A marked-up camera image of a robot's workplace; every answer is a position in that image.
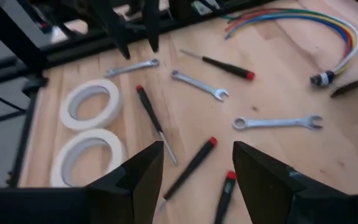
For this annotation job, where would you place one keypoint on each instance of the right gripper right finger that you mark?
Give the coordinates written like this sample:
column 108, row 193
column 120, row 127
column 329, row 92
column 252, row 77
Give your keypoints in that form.
column 269, row 193

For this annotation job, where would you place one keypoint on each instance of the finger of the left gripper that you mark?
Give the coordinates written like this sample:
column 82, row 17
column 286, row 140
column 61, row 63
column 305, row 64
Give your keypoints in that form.
column 113, row 21
column 152, row 21

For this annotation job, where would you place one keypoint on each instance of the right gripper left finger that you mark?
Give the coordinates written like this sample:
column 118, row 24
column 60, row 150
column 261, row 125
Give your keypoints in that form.
column 129, row 193

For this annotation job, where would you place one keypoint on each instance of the silver combination wrench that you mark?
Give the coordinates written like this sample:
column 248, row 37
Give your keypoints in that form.
column 129, row 68
column 197, row 83
column 275, row 123

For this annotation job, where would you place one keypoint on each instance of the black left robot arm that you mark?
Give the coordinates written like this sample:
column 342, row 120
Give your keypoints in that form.
column 182, row 7

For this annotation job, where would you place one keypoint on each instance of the white masking tape roll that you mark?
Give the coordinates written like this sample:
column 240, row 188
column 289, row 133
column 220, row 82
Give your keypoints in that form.
column 116, row 105
column 56, row 169

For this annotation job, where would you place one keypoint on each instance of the black aluminium table frame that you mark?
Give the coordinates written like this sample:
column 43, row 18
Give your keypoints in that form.
column 73, row 53

